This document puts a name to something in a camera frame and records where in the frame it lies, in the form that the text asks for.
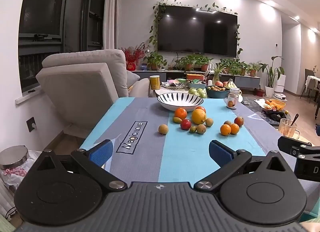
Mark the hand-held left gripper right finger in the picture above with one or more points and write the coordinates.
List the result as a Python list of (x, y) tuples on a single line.
[(220, 151)]

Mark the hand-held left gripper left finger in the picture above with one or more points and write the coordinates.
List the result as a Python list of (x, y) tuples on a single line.
[(101, 151)]

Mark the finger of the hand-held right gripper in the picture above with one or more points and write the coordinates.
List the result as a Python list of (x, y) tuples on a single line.
[(287, 144)]

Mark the small orange tangerine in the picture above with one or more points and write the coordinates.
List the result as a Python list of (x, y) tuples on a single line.
[(235, 128), (225, 130)]

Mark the small brown kiwi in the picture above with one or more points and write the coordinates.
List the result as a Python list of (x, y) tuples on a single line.
[(209, 122), (201, 129), (227, 122), (163, 129)]

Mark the green brown jujube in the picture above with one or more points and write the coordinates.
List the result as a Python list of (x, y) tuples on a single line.
[(177, 120), (192, 129)]

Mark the small red plum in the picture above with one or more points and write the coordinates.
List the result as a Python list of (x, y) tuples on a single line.
[(239, 121)]

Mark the yellow lemon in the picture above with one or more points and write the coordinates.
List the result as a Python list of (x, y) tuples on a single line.
[(198, 116)]

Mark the red apple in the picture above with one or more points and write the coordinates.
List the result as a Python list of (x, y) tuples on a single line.
[(185, 124), (220, 83)]

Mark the reddish orange tangerine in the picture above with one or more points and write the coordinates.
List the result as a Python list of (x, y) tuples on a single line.
[(200, 109)]

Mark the large orange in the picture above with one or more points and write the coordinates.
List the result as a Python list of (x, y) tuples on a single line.
[(180, 113)]

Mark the white striped bowl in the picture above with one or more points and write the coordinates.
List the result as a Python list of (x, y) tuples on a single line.
[(180, 105)]

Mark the glass mug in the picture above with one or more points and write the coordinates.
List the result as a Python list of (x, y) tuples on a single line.
[(287, 128)]

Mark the dark spoon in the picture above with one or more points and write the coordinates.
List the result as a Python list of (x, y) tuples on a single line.
[(295, 118)]

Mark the black cloth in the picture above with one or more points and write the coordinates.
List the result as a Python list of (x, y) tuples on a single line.
[(275, 116)]

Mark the orange basket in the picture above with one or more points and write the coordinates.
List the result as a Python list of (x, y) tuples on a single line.
[(276, 103)]

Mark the dark marble round table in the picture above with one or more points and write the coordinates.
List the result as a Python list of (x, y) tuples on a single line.
[(257, 109)]

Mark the blue grey printed tablecloth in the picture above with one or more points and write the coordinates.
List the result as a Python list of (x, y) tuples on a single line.
[(150, 147)]

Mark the small glass jar orange label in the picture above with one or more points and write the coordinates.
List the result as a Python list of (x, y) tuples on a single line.
[(232, 101)]

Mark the dark blue bowl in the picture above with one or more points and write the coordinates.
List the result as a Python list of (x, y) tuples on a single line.
[(217, 94)]

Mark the small plant red pot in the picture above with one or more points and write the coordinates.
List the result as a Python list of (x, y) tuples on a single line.
[(260, 92)]

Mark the white robot vacuum dock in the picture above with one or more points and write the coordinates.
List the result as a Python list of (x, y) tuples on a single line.
[(280, 84)]

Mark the tray of green apples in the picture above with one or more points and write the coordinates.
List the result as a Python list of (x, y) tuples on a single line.
[(197, 92)]

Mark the pile of longans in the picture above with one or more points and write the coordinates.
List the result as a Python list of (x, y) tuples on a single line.
[(217, 88)]

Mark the dining chair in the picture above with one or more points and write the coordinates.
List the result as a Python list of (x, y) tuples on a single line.
[(308, 82)]

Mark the bunch of bananas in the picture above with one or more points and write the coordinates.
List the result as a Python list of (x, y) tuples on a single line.
[(231, 83)]

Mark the beige sofa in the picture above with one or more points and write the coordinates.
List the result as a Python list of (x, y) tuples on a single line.
[(82, 84)]

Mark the dining table white cloth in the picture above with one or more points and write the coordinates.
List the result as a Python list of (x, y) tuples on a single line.
[(314, 79)]

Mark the teal bowl of snacks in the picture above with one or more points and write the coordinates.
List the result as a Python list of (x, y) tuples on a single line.
[(196, 84)]

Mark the grey television cabinet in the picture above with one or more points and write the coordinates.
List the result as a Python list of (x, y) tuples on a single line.
[(250, 81)]

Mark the tall plant white pot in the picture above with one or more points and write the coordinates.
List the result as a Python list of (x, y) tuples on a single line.
[(271, 72)]

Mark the glass vase green plant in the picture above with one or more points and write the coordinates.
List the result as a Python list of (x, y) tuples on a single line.
[(217, 72)]

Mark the orange box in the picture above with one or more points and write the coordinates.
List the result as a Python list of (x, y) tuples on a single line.
[(195, 76)]

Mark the grey cushion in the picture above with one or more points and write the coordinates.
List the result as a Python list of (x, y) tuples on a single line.
[(132, 78)]

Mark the glass plate with snacks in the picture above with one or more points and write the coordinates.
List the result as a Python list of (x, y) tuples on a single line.
[(173, 86)]

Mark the small green bowl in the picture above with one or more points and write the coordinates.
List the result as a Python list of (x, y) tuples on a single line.
[(181, 81)]

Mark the white round coffee table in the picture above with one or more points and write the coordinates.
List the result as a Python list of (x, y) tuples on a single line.
[(158, 92)]

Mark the yellow canister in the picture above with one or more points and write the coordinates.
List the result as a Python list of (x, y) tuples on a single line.
[(155, 82)]

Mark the glass jar metal lid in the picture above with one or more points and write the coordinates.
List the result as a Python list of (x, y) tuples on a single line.
[(13, 158)]

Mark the small blue box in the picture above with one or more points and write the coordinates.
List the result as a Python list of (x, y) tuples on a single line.
[(143, 67)]

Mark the red flower arrangement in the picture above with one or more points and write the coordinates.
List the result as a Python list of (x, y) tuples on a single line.
[(132, 53)]

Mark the row of potted green plants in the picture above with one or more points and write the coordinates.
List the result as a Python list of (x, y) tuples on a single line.
[(155, 59)]

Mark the dark window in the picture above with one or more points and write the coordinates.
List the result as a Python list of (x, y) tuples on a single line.
[(50, 22)]

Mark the white curtain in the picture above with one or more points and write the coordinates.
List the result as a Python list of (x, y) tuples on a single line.
[(112, 10)]

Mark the green trailing vine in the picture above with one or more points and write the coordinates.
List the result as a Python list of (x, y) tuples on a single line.
[(160, 7)]

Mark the black wall socket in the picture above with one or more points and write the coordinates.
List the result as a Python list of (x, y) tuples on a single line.
[(31, 124)]

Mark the black wall television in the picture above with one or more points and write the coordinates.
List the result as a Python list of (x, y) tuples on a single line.
[(197, 31)]

